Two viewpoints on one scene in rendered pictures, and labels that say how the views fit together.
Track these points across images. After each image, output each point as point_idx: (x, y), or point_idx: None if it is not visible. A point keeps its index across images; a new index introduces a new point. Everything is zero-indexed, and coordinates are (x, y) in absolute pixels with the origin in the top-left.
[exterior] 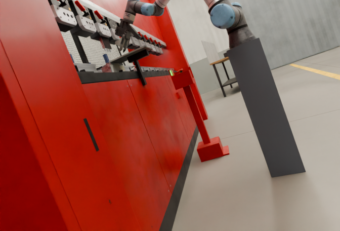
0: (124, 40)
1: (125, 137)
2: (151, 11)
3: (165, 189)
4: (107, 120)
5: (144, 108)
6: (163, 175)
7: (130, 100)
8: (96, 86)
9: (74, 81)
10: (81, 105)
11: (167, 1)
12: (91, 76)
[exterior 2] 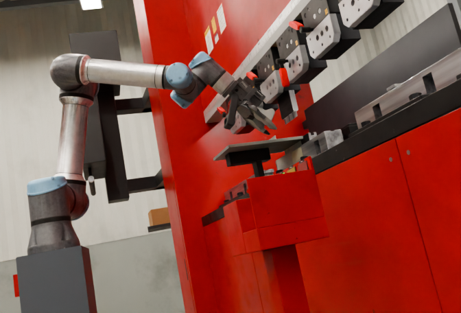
0: (250, 122)
1: (234, 283)
2: (178, 103)
3: None
4: (222, 259)
5: (262, 259)
6: None
7: None
8: (217, 224)
9: (181, 235)
10: (183, 250)
11: (147, 87)
12: (215, 213)
